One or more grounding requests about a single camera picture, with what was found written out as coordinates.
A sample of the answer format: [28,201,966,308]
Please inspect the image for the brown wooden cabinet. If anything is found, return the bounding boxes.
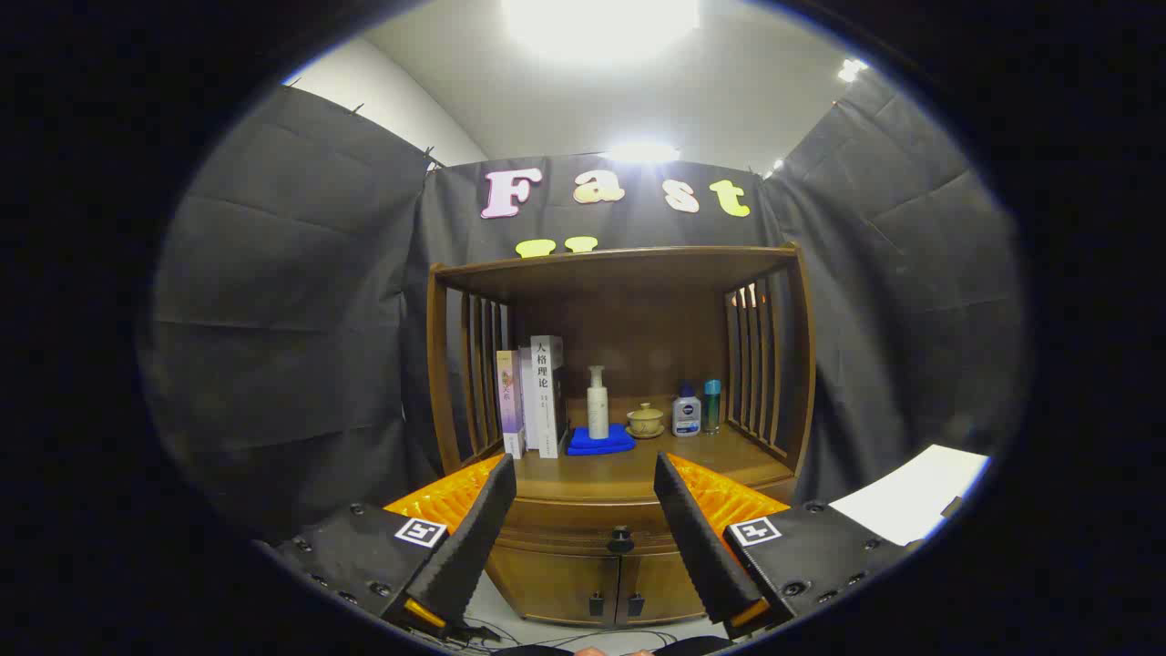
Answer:
[426,242,818,630]

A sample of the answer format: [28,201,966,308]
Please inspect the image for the large ceiling light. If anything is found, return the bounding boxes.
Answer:
[499,0,702,67]

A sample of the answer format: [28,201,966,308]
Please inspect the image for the white flat panel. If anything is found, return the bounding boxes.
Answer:
[827,444,991,548]

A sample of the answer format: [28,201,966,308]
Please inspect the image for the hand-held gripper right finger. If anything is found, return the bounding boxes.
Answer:
[653,452,923,641]

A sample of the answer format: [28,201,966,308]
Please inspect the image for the white pump bottle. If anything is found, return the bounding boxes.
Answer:
[587,365,609,440]

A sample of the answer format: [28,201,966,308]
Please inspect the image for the thick white book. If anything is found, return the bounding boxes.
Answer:
[530,335,570,459]

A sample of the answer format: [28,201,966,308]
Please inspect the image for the brown wooden drawer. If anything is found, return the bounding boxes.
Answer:
[497,497,680,559]

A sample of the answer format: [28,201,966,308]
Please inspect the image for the thin white book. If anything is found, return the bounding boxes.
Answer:
[517,346,540,452]

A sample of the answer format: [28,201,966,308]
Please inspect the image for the pink and purple book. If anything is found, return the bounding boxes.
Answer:
[496,350,527,459]

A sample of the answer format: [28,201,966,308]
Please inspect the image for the black floor cables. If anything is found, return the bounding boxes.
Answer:
[437,618,680,652]

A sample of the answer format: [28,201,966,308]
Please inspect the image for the yellow lidded teacup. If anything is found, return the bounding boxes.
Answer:
[625,402,666,440]

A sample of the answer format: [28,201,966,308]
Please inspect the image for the blue folded cloth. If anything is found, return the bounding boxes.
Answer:
[567,423,637,456]

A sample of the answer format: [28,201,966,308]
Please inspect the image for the wooden cabinet door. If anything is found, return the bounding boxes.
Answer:
[619,551,707,625]
[487,547,622,628]

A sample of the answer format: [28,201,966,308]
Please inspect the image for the wooden countertop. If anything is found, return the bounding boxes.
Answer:
[460,424,795,502]

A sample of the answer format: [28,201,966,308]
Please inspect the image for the white bottle with blue cap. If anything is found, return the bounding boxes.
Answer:
[671,383,702,438]

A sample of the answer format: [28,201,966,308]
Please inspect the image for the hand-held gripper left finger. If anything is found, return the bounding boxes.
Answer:
[260,453,517,639]

